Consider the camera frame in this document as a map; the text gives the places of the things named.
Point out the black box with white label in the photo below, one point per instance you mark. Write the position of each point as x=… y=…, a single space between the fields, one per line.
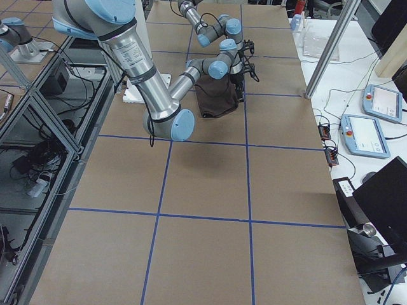
x=350 y=209

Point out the far black orange connector block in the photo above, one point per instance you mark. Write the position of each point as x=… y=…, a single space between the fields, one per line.
x=324 y=130

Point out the black orange connector block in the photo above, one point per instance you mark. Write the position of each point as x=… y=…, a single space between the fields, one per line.
x=324 y=130
x=331 y=153

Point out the near teach pendant tablet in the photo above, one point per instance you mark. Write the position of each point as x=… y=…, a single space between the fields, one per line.
x=363 y=136

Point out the near black orange connector block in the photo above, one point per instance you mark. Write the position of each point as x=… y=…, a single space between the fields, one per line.
x=331 y=153

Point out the wooden board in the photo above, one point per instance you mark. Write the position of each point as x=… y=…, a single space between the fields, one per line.
x=393 y=59

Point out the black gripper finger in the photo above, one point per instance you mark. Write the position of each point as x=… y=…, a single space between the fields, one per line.
x=240 y=95

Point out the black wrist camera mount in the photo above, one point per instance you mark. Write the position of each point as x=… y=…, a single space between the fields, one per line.
x=247 y=49
x=251 y=70

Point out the black monitor on arm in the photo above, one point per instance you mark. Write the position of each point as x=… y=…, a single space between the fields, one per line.
x=382 y=198

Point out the red cylinder object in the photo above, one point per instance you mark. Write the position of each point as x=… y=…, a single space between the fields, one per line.
x=300 y=6

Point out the aluminium truss frame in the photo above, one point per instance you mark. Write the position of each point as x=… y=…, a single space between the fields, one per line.
x=45 y=143

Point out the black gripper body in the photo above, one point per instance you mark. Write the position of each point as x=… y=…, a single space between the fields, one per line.
x=237 y=79

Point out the far teach pendant tablet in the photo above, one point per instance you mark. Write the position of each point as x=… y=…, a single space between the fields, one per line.
x=383 y=103

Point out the far black monitor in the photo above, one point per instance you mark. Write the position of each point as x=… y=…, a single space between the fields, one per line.
x=389 y=24

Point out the aluminium frame post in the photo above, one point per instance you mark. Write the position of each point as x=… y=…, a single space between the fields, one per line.
x=339 y=29

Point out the light blue cup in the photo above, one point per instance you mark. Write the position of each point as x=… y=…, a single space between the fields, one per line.
x=295 y=22

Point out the dark brown t-shirt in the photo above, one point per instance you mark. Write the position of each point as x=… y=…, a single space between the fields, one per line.
x=215 y=97

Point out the teach pendant tablet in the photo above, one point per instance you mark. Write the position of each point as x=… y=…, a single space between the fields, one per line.
x=363 y=136
x=383 y=103

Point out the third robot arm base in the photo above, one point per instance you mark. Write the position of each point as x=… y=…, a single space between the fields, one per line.
x=17 y=40

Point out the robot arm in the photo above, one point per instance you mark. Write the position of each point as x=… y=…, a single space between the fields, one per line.
x=114 y=24
x=224 y=25

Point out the clear plastic bag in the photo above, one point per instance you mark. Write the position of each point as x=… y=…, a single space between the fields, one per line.
x=314 y=44

